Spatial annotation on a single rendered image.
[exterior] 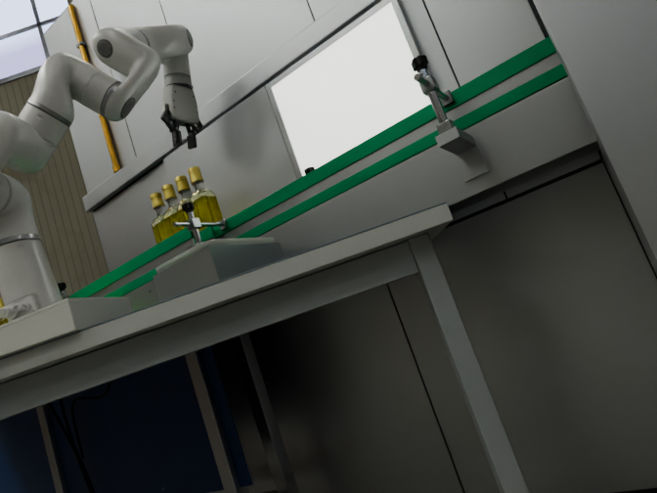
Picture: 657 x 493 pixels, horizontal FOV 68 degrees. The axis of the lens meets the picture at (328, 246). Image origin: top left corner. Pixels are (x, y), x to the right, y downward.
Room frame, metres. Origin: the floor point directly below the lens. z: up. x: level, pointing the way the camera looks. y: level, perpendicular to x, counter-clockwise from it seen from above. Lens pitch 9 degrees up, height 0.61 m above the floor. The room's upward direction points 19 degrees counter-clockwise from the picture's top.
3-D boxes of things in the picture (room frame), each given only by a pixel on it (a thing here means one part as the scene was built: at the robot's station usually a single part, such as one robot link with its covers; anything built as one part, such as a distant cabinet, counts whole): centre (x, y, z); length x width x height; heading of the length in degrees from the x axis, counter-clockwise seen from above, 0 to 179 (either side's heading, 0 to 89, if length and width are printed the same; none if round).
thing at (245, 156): (1.32, 0.03, 1.15); 0.90 x 0.03 x 0.34; 60
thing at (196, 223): (1.16, 0.28, 0.95); 0.17 x 0.03 x 0.12; 150
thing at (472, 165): (0.84, -0.28, 0.90); 0.17 x 0.05 x 0.23; 150
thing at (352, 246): (1.58, 0.58, 0.73); 1.58 x 1.52 x 0.04; 91
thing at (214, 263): (1.04, 0.22, 0.79); 0.27 x 0.17 x 0.08; 150
